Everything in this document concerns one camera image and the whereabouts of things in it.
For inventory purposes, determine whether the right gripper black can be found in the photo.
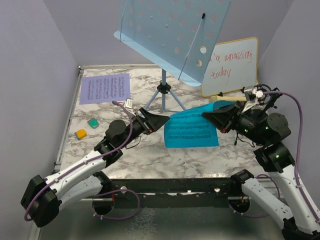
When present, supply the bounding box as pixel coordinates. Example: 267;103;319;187
202;99;267;145

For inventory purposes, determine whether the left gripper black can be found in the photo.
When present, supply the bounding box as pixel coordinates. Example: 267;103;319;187
119;107;170;149

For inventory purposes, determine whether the cream toy microphone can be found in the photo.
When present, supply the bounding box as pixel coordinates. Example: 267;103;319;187
209;95;247;103

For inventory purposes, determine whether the cyan sheet music page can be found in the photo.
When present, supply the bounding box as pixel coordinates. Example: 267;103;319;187
163;103;219;148

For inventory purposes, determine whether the black tripod with shock mount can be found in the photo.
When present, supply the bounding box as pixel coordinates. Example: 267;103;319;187
234;83;272;146

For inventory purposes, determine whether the black round-base mic stand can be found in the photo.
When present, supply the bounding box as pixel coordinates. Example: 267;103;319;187
263;93;282;111

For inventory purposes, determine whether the lilac sheet music page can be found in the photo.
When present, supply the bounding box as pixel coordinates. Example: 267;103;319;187
79;73;131;105

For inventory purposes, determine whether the light blue music stand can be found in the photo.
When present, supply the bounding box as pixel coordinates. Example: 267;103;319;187
114;0;232;112

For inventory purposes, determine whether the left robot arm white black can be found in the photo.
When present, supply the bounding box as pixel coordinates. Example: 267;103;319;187
20;108;170;228

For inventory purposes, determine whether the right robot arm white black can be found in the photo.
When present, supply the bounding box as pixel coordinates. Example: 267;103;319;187
202;101;320;240

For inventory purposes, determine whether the green eraser block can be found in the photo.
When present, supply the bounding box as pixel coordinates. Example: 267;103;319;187
87;117;100;129

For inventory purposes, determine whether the yellow eraser block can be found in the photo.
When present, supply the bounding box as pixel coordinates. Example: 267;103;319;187
74;129;87;140

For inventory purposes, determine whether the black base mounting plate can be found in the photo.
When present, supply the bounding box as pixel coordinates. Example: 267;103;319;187
102;177;245;208

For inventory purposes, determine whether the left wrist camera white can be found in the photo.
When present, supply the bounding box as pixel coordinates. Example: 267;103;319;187
123;98;133;109

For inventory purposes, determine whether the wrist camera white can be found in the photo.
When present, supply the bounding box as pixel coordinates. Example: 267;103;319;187
241;86;265;114
123;98;133;109

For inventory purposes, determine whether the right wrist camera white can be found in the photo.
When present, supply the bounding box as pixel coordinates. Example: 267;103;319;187
241;86;265;114

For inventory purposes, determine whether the whiteboard with yellow frame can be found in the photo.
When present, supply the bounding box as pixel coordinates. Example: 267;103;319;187
201;37;259;97

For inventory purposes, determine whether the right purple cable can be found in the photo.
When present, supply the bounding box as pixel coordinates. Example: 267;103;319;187
228;91;320;223

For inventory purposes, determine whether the purple cable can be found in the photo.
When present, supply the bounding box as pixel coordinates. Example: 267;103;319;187
23;100;141;222
228;91;320;223

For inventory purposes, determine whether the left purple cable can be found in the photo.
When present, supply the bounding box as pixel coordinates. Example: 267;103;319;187
23;100;141;222

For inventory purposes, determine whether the aluminium rail frame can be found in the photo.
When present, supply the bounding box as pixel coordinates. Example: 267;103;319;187
27;65;84;240

